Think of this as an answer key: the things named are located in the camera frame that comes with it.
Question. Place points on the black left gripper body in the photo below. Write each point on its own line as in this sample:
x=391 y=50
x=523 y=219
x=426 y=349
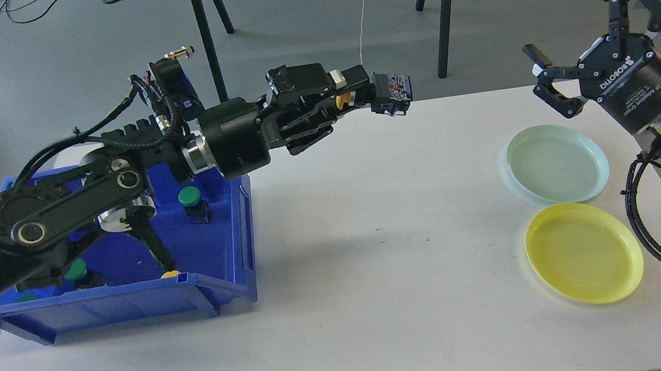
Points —
x=239 y=134

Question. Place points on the green push button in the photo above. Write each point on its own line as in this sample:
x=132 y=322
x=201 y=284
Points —
x=196 y=208
x=83 y=276
x=27 y=297

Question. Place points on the blue plastic bin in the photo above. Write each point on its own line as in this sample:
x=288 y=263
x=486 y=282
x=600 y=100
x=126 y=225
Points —
x=216 y=262

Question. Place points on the yellow plate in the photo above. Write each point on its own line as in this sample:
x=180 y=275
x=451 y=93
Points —
x=584 y=253

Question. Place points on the yellow push button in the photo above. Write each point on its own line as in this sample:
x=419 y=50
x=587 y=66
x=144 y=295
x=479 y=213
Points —
x=170 y=273
x=394 y=93

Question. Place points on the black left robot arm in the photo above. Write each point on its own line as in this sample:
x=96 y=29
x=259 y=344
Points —
x=148 y=212

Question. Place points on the light green plate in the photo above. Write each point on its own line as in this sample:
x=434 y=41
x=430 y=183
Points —
x=556 y=164

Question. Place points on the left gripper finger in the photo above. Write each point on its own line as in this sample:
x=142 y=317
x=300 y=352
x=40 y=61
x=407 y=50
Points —
x=362 y=97
x=353 y=79

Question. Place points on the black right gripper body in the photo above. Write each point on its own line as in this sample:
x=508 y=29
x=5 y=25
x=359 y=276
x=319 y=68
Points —
x=629 y=85

